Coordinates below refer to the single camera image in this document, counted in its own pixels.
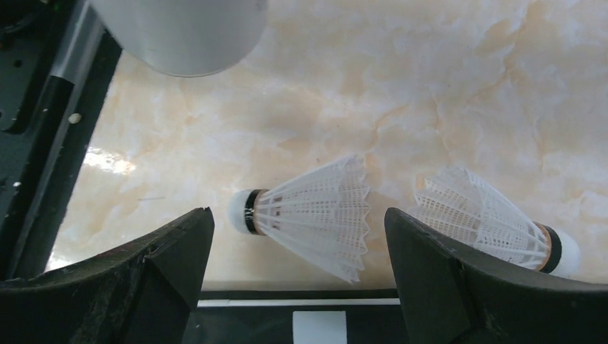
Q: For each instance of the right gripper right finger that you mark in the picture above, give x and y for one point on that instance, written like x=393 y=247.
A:
x=452 y=293

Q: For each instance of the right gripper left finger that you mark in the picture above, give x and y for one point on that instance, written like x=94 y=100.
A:
x=142 y=291

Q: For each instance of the shuttlecock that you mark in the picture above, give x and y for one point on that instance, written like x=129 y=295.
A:
x=320 y=216
x=461 y=205

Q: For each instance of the white shuttlecock tube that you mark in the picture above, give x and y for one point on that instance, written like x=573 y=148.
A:
x=185 y=38

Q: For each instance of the black racket bag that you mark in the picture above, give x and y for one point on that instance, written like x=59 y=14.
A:
x=316 y=316

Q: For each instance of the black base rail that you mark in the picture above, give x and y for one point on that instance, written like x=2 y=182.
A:
x=57 y=61

